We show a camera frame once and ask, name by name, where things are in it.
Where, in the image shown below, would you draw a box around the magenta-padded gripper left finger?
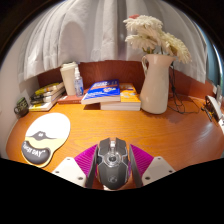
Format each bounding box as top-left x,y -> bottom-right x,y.
51,143 -> 99,189

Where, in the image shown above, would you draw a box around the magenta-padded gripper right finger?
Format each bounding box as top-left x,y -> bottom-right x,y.
129,143 -> 177,188

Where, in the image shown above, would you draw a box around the grey computer mouse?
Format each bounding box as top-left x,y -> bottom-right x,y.
96,137 -> 130,191

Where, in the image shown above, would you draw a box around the white yellow black mouse pad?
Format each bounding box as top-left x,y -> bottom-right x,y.
20,112 -> 71,168

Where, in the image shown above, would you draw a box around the red-brown book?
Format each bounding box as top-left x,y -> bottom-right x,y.
57,94 -> 84,105

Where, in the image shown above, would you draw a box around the stack of yellow-covered books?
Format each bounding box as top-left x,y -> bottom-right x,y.
28,82 -> 66,112

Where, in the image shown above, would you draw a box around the yellow orange book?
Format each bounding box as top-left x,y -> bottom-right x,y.
99,82 -> 142,112

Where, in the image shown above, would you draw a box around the dark green mug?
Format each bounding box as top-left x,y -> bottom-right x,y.
13,96 -> 30,118

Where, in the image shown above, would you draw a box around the white jug vase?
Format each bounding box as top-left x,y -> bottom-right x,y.
139,53 -> 176,115

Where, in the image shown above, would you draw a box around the clear sanitizer bottle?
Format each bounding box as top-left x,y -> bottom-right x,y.
73,67 -> 85,98

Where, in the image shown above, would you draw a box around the blue book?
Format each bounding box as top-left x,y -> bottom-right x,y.
80,78 -> 121,106

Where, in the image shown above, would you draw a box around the white tumbler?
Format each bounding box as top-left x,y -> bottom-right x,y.
59,61 -> 79,97

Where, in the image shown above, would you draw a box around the dark teal curtain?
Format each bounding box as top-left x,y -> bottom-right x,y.
206,33 -> 222,94

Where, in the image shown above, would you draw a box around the white flower bouquet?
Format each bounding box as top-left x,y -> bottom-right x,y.
123,14 -> 193,64

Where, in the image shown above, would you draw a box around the white curtain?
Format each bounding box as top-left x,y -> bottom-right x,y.
18,0 -> 208,84

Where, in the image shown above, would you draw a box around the black cable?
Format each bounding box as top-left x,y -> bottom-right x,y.
167,64 -> 186,115

